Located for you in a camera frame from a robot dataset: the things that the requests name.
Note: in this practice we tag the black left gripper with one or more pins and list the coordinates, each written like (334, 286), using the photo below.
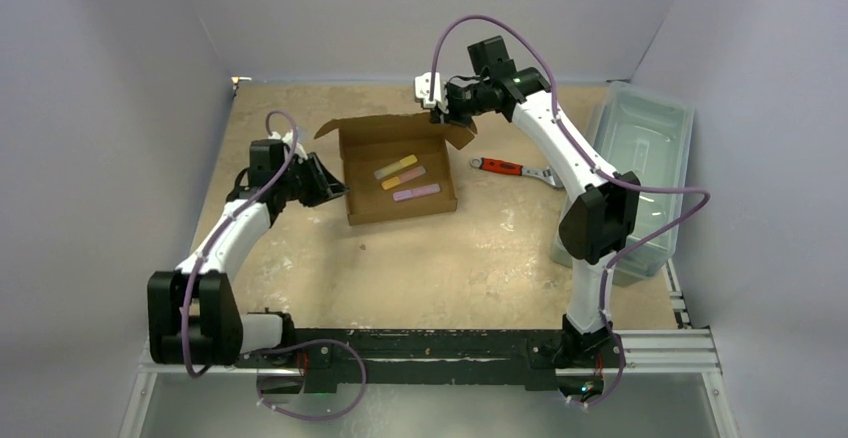
(322, 182)

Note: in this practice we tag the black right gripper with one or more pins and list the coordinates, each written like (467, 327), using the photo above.
(454, 103)

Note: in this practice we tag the orange marker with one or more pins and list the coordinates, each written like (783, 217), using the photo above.
(404, 177)

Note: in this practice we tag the brown cardboard box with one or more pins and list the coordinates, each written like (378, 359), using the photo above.
(370, 142)

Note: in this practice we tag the yellow marker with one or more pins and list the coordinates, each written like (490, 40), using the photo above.
(395, 166)

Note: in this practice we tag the pink marker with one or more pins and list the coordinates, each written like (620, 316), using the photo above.
(417, 192)

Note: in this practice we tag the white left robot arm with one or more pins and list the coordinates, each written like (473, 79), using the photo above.
(193, 317)

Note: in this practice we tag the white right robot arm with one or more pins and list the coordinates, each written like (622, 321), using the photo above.
(603, 202)

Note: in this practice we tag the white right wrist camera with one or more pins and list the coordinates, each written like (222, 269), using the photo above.
(428, 90)

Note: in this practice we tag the red handled adjustable wrench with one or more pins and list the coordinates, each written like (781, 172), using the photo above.
(502, 167)

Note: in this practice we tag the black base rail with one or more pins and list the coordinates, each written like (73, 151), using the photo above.
(534, 359)

